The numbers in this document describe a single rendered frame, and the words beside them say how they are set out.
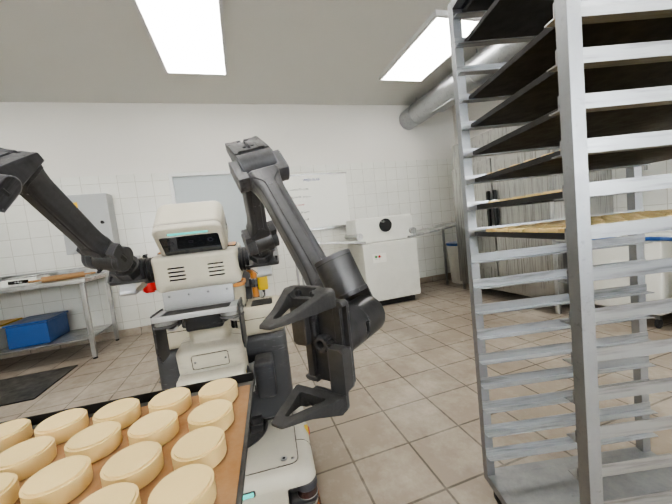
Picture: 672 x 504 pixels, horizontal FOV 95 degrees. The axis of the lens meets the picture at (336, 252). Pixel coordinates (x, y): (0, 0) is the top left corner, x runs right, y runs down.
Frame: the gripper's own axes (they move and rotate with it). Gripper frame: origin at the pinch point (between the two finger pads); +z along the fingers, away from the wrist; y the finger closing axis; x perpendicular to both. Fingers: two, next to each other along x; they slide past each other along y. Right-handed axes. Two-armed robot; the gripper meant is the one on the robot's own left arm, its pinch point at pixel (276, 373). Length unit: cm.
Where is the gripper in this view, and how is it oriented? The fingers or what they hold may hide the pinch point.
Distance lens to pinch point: 32.4
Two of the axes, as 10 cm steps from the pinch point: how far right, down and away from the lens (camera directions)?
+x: -8.4, 0.3, 5.5
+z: -5.4, 1.3, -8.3
